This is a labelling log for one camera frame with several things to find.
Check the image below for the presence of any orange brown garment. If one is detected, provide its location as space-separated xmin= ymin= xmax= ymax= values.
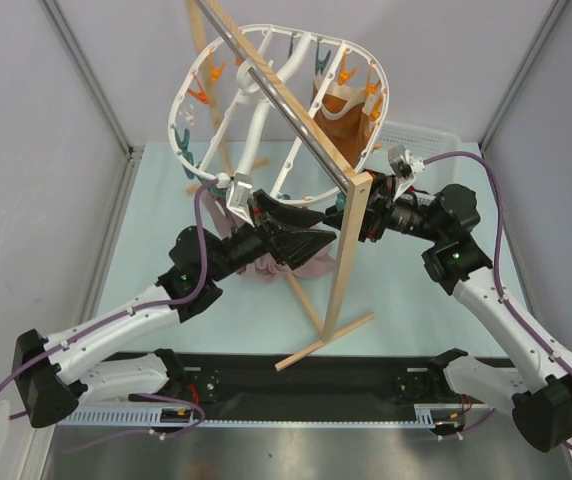
xmin=314 ymin=82 xmax=372 ymax=169

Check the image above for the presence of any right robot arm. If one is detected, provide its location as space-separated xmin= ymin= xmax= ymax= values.
xmin=359 ymin=171 xmax=572 ymax=452

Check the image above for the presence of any white round clip hanger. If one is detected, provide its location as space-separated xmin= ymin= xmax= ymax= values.
xmin=167 ymin=24 xmax=390 ymax=206

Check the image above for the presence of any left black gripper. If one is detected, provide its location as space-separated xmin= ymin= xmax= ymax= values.
xmin=206 ymin=190 xmax=335 ymax=282

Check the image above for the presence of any mauve cloth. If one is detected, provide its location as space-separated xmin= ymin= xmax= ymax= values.
xmin=194 ymin=182 xmax=337 ymax=283

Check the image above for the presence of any white plastic basket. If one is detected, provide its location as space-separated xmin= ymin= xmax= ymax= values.
xmin=365 ymin=120 xmax=462 ymax=171

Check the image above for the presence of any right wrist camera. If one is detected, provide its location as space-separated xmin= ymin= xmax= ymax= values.
xmin=388 ymin=144 xmax=425 ymax=189

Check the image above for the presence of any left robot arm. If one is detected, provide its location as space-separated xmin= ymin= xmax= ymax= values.
xmin=12 ymin=190 xmax=337 ymax=429

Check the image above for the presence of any wooden drying rack frame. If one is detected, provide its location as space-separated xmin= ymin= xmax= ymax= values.
xmin=167 ymin=1 xmax=389 ymax=371

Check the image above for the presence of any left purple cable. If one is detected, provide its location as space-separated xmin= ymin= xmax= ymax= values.
xmin=0 ymin=179 xmax=222 ymax=451

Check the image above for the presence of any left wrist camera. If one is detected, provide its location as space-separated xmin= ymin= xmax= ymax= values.
xmin=226 ymin=173 xmax=253 ymax=224

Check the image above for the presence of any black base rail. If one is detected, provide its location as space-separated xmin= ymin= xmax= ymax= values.
xmin=65 ymin=350 xmax=552 ymax=426

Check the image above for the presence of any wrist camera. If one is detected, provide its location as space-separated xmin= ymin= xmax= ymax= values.
xmin=388 ymin=144 xmax=425 ymax=189
xmin=226 ymin=173 xmax=253 ymax=224

